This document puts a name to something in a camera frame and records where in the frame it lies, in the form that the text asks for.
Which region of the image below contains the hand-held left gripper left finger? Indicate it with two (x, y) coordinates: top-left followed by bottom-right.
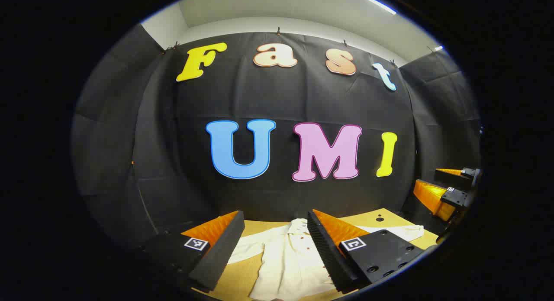
(142, 210), (246, 293)

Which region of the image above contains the cream button-up shirt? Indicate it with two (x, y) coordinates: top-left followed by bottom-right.
(227, 218), (425, 301)

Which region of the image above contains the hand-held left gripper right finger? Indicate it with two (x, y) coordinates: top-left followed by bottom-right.
(307, 209), (425, 294)

